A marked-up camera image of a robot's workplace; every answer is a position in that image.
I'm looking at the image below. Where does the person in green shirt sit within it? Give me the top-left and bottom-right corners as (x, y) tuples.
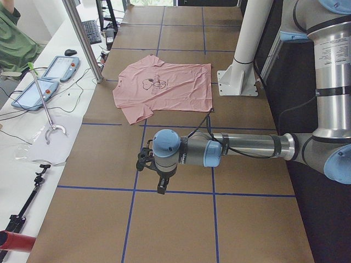
(1, 1), (44, 74)

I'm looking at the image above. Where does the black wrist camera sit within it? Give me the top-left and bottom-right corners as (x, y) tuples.
(136, 139), (155, 171)

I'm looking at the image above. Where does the blue teach pendant far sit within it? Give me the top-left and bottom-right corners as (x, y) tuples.
(42, 56), (80, 82)

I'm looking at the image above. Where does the blue teach pendant near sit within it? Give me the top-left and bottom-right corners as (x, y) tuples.
(11, 78), (59, 111)

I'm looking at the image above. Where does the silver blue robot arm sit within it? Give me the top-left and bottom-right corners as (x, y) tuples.
(145, 1), (350, 194)

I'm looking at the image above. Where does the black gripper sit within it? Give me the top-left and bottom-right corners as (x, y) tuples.
(157, 175), (169, 195)

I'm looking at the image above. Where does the blue teach pendant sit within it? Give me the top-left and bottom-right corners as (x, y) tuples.
(42, 56), (80, 82)
(11, 78), (59, 111)

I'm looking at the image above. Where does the black clamp pole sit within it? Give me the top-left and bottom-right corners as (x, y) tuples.
(0, 163), (52, 258)

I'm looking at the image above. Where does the white pillar with base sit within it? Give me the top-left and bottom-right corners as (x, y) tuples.
(217, 0), (273, 96)

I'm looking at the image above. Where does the red cylinder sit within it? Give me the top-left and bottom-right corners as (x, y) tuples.
(1, 230), (36, 253)

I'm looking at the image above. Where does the aluminium frame post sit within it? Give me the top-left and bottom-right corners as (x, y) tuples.
(62, 0), (103, 84)

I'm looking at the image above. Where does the metal reacher grabber tool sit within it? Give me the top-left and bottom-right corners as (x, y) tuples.
(27, 62), (67, 145)

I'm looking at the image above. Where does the black computer mouse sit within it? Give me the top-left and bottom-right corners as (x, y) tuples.
(64, 49), (77, 56)

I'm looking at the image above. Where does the black keyboard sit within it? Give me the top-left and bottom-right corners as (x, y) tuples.
(82, 20), (101, 44)

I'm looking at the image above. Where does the pink Snoopy t-shirt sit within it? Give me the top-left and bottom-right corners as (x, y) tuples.
(112, 54), (212, 125)

